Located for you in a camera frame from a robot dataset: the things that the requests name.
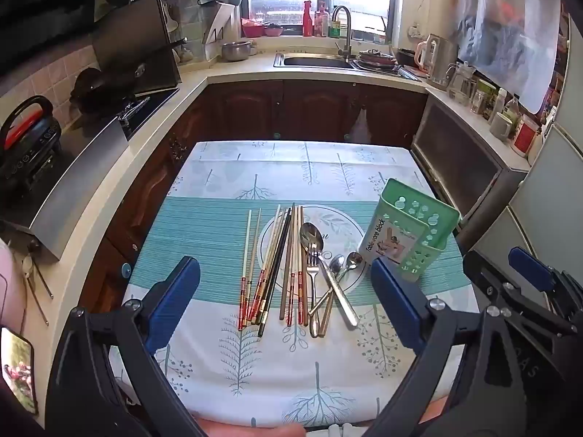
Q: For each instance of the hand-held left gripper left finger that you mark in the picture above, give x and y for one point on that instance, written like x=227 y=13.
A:
x=175 y=300

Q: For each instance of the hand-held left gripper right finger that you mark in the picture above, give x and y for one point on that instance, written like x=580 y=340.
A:
x=396 y=300

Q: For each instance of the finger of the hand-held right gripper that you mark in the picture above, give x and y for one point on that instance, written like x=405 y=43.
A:
x=483 y=268
x=530 y=266

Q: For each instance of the green plastic utensil holder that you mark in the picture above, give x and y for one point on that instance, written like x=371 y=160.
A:
x=391 y=236

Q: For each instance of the silver fork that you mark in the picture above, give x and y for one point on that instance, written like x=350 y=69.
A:
x=312 y=267

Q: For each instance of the black chopstick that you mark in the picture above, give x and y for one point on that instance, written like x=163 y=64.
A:
x=275 y=273
x=272 y=271

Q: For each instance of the large silver spoon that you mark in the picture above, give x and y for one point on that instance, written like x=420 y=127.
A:
x=311 y=234

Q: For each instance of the bundle of wooden chopsticks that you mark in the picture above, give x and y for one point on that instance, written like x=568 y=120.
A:
x=298 y=255

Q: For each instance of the grey refrigerator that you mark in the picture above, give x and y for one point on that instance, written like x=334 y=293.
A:
x=546 y=191

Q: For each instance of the tree print tablecloth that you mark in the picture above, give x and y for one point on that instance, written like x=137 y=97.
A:
x=218 y=236

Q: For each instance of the grey glass door cabinet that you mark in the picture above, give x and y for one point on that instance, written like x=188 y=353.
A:
x=460 y=164

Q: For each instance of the red label container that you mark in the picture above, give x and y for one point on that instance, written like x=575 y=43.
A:
x=524 y=136

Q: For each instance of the white mug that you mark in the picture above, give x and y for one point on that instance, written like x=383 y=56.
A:
x=501 y=126

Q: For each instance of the long metal ladle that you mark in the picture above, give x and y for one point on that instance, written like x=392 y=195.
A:
x=28 y=266

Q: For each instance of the stainless steel panel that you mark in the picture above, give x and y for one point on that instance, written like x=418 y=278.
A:
x=68 y=191

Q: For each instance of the white capped bottle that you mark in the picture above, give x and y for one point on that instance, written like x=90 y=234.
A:
x=498 y=104

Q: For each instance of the green lidded jar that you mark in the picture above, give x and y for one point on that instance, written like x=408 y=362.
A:
x=483 y=98

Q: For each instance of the smartphone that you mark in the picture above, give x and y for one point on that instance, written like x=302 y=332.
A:
x=18 y=368

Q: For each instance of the white plastic bag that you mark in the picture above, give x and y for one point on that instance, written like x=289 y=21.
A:
x=361 y=127

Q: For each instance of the glass pitcher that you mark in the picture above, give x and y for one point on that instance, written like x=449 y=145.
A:
x=462 y=84

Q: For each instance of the gas stove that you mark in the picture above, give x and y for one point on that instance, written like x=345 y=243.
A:
x=145 y=114

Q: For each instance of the dark wooden base cabinets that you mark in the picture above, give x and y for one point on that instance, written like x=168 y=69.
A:
x=273 y=109

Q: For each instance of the steel electric kettle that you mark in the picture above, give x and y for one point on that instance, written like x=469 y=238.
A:
x=439 y=57

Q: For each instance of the clear plastic sheet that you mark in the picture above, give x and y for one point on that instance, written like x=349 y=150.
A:
x=505 y=32

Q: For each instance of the steel kitchen sink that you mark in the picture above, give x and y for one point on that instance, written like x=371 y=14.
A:
x=314 y=61

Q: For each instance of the steel bowl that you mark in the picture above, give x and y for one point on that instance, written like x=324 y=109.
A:
x=237 y=51

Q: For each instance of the black splash guard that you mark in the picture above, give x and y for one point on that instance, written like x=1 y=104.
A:
x=136 y=45

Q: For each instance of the steel faucet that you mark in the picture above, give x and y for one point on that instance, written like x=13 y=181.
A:
x=347 y=32

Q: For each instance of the green bottle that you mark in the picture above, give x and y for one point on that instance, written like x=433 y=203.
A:
x=335 y=29

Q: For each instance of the white cutting board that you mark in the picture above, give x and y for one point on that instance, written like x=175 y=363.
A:
x=223 y=22

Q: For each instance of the pink basin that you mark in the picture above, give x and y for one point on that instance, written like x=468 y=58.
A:
x=252 y=28

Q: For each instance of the pink bottle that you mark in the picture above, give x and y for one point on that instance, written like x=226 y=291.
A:
x=321 y=22

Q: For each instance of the red spray bottle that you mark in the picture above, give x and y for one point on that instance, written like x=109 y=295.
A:
x=308 y=20

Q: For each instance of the wall socket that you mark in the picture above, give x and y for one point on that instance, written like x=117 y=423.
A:
x=414 y=31

